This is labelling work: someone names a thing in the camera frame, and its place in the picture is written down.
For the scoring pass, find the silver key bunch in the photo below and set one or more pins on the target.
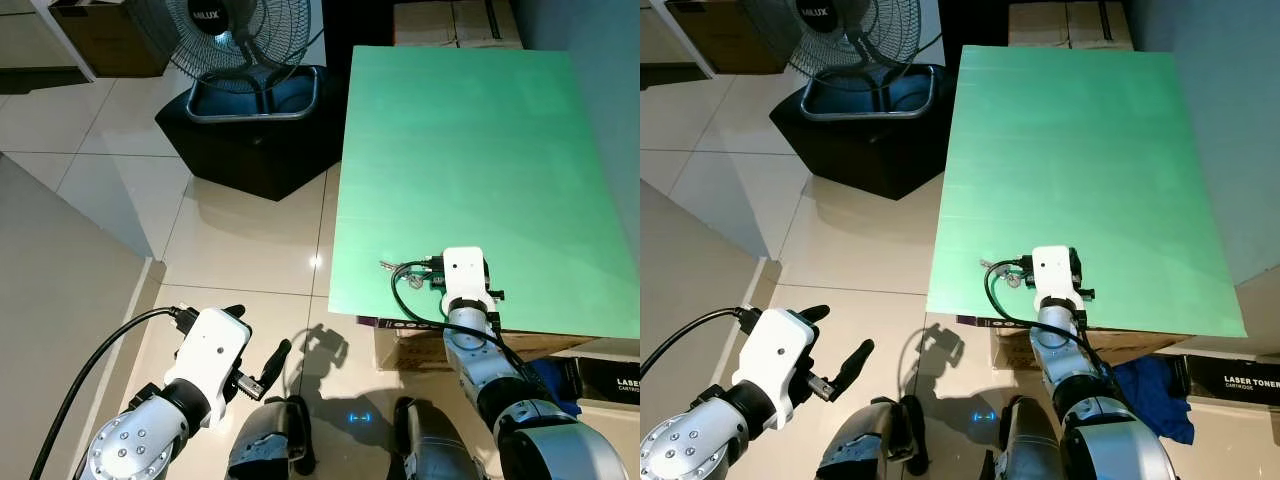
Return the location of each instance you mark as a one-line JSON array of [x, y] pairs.
[[388, 265], [990, 265]]

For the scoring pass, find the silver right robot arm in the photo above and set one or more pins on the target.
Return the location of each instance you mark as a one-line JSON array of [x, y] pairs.
[[550, 440], [1110, 440]]

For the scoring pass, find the grey left robot leg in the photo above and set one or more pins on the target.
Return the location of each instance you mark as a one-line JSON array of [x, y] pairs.
[[865, 440], [265, 440]]

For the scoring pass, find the grey robot leg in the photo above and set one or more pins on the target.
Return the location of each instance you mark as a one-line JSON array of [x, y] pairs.
[[1025, 445], [865, 440], [435, 445], [265, 440]]

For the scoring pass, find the black flat box with dots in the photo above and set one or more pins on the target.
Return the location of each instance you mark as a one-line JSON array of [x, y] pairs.
[[995, 322], [400, 323]]

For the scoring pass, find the brown printed cardboard box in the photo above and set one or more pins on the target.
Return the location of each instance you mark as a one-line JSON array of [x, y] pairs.
[[1150, 345], [420, 350]]

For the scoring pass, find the green corrugated plastic sheet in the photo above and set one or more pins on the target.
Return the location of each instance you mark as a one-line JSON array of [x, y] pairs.
[[480, 150], [1080, 150]]

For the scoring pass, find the blue cloth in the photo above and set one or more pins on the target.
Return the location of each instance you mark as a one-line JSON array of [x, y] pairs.
[[555, 390], [1150, 400]]

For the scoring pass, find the black angular bin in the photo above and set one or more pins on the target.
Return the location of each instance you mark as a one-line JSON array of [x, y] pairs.
[[860, 160], [250, 160]]

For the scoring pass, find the black laser toner box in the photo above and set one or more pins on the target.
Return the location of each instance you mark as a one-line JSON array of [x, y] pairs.
[[610, 385], [1240, 390]]

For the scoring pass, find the grey right robot leg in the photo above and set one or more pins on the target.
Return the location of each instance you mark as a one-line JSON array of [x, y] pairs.
[[435, 445], [1025, 445]]

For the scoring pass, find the closed brown cardboard box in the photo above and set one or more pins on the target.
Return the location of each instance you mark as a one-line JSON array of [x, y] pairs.
[[1070, 25], [450, 25]]

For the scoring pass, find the black cabinet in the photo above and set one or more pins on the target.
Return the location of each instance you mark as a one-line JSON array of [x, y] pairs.
[[355, 30], [970, 28]]

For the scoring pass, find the beige drawer cabinet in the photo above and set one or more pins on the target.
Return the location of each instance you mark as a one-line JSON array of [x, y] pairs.
[[25, 45], [655, 40]]

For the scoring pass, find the black standing fan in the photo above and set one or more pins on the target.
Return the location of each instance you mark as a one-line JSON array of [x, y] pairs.
[[835, 18], [230, 20]]

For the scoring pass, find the open brown cardboard box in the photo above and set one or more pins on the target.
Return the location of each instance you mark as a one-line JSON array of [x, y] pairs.
[[725, 35], [110, 45]]

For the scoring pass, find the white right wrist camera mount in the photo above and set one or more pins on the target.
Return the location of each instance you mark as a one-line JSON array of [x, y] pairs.
[[465, 275], [1053, 275]]

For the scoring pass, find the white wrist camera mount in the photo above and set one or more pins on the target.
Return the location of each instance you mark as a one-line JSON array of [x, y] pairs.
[[780, 355], [1053, 275], [465, 275], [210, 350]]

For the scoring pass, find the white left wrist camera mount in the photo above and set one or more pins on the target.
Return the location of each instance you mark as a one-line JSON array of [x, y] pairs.
[[780, 355], [210, 350]]

